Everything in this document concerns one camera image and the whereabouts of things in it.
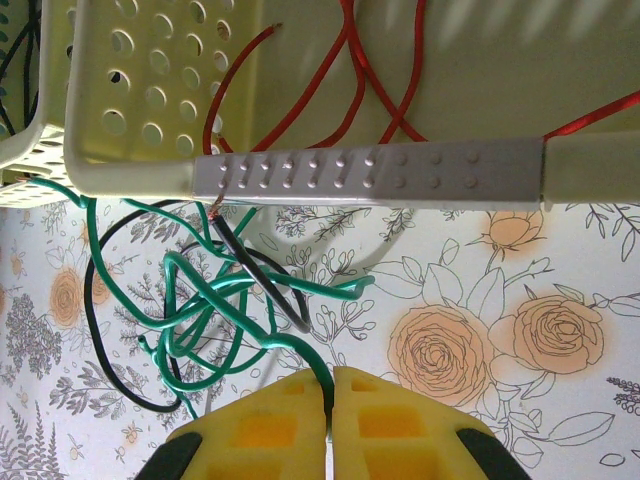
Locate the black cable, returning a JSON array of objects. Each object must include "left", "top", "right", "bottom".
[{"left": 83, "top": 199, "right": 312, "bottom": 414}]

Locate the pale yellow perforated basket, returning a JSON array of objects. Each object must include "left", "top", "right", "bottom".
[
  {"left": 64, "top": 0, "right": 640, "bottom": 214},
  {"left": 0, "top": 0, "right": 76, "bottom": 207}
]

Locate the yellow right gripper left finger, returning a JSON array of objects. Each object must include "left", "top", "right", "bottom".
[{"left": 142, "top": 367, "right": 330, "bottom": 480}]

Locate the red cable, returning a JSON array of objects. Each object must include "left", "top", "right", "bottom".
[{"left": 202, "top": 0, "right": 640, "bottom": 154}]

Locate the green cable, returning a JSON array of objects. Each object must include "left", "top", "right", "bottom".
[{"left": 29, "top": 177, "right": 377, "bottom": 421}]

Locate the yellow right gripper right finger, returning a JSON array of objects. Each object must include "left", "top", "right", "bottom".
[{"left": 332, "top": 365, "right": 531, "bottom": 480}]

